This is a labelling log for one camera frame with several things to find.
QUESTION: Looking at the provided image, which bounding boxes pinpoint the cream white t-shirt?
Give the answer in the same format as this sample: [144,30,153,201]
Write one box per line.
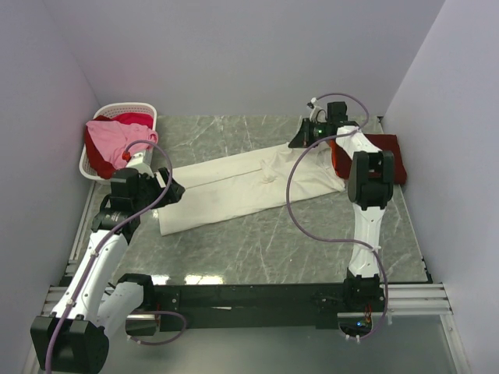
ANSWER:
[158,144,345,235]

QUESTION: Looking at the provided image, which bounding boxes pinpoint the white plastic laundry basket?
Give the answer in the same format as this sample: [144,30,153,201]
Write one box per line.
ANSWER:
[79,102,157,185]

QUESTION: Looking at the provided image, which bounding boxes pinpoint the aluminium frame rail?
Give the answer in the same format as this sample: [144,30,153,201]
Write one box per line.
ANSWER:
[41,182,472,373]

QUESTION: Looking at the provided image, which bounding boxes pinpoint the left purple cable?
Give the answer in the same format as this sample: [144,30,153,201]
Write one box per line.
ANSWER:
[44,140,188,374]

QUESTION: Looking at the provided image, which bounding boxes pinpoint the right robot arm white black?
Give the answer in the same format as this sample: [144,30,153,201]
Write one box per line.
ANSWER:
[288,98,395,311]

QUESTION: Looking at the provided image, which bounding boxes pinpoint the folded maroon t-shirt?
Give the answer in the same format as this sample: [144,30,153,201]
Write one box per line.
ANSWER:
[333,133,408,185]

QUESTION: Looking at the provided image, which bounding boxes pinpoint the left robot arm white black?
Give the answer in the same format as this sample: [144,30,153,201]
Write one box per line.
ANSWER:
[30,168,185,373]

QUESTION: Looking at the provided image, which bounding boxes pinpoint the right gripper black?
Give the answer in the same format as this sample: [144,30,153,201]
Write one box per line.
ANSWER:
[288,118,328,149]

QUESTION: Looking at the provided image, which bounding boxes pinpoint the pink t-shirt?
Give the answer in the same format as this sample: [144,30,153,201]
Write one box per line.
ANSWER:
[84,120,157,179]

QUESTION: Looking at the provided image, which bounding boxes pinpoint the red t-shirt in basket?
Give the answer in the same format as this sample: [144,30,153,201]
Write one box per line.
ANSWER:
[83,112,158,179]

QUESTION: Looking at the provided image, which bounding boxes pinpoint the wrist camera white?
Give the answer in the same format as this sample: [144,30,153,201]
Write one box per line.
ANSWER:
[306,97,326,122]
[126,150,153,175]

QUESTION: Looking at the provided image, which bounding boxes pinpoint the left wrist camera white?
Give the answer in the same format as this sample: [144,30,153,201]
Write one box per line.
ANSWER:
[126,150,153,175]

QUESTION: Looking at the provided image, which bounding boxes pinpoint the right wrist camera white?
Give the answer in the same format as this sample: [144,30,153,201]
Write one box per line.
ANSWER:
[306,97,326,122]

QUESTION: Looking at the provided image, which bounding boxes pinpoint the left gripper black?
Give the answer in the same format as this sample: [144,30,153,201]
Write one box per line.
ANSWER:
[133,167,184,213]

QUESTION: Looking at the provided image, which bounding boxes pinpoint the black base beam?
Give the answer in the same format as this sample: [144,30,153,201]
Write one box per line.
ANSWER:
[124,282,391,338]

